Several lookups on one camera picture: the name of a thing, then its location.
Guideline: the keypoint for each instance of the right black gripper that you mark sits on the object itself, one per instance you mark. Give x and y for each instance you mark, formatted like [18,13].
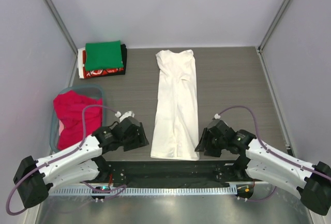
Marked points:
[206,139]

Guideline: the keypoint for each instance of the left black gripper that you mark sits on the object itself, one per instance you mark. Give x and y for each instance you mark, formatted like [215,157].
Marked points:
[140,139]

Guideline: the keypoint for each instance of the white printed t-shirt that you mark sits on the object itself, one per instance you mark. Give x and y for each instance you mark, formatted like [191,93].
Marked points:
[176,131]

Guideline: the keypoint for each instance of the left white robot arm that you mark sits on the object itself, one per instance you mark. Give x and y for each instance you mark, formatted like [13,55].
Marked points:
[82,162]

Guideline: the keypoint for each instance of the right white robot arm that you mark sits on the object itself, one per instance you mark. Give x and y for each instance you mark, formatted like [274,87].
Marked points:
[260,161]

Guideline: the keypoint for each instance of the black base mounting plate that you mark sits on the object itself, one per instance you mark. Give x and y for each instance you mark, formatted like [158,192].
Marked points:
[172,174]

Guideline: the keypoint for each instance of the grey laundry basket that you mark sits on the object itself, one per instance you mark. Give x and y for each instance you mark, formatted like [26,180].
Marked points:
[89,90]

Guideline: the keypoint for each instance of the folded red printed t-shirt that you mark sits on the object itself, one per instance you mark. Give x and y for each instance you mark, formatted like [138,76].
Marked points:
[98,73]

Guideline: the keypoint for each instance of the folded white t-shirt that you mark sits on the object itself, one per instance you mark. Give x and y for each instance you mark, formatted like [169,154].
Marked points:
[80,63]

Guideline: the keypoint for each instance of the slotted grey cable duct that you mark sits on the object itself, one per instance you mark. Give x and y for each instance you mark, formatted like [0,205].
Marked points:
[85,191]

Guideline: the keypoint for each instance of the right aluminium corner post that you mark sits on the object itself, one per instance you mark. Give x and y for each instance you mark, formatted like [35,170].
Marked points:
[276,20]

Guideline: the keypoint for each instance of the aluminium corner post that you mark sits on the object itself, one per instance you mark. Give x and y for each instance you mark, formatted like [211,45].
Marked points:
[276,20]
[60,23]

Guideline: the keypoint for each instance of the left aluminium corner post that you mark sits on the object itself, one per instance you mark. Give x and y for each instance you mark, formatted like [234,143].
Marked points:
[60,23]

